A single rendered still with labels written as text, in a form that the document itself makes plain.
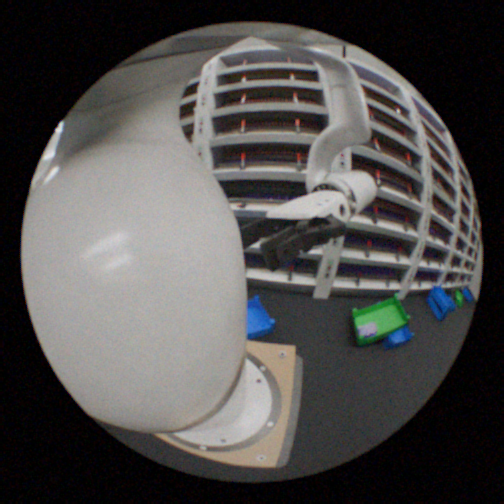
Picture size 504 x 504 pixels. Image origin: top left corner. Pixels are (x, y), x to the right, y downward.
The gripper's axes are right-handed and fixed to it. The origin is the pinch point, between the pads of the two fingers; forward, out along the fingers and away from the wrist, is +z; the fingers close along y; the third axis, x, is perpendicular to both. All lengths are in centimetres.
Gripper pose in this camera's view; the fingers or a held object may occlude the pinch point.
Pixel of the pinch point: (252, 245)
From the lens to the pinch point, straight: 19.5
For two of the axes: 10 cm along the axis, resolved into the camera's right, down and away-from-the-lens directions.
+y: -4.2, -2.0, 8.8
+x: -3.6, -8.6, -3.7
